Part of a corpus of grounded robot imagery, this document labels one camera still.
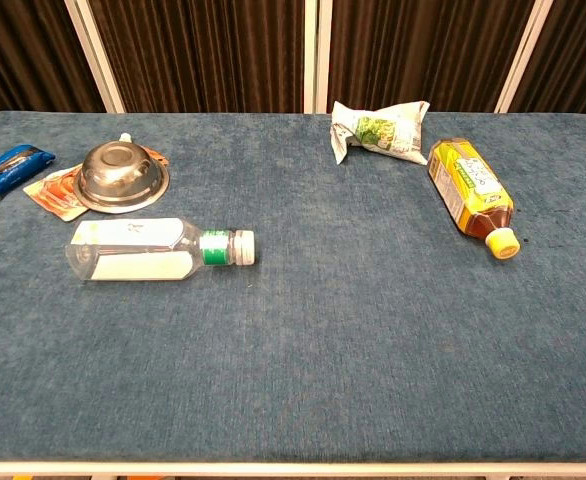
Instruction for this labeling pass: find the white ribbed bottle cap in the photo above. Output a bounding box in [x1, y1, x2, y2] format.
[233, 229, 258, 265]

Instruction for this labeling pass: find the crumpled white green snack bag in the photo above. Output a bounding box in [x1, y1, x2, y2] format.
[329, 100, 432, 166]

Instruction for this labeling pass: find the blue table cloth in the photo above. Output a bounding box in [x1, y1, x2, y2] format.
[0, 110, 586, 464]

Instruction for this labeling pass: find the orange spout pouch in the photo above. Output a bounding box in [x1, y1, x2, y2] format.
[22, 132, 171, 222]

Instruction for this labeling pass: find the blue snack packet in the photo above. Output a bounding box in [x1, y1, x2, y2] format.
[0, 144, 57, 195]

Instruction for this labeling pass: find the transparent plastic bottle green label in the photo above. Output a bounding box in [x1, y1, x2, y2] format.
[65, 217, 258, 284]

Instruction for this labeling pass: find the white table frame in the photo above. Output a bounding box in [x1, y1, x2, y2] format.
[0, 459, 586, 480]

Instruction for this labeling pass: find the yellow tea bottle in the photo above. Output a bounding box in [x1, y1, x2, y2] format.
[426, 137, 522, 261]

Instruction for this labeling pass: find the stainless steel bowl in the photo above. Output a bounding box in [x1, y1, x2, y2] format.
[72, 141, 171, 215]

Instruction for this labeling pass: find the dark brown pleated screen panel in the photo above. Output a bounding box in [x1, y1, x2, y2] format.
[328, 0, 535, 114]
[87, 0, 307, 114]
[0, 0, 108, 121]
[510, 0, 586, 119]

